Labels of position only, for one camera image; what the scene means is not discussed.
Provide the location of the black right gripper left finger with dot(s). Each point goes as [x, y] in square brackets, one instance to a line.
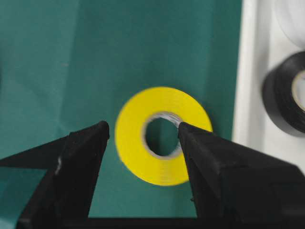
[45, 185]

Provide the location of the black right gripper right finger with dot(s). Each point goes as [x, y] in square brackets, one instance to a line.
[236, 187]

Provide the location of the yellow tape roll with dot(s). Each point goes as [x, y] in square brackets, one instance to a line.
[141, 109]

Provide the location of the black tape roll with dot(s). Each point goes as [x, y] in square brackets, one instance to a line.
[277, 95]

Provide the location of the white tape roll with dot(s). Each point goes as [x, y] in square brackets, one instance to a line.
[290, 21]

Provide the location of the white plastic case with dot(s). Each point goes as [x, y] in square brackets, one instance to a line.
[263, 44]

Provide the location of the green table cloth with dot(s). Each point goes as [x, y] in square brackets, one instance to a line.
[68, 64]

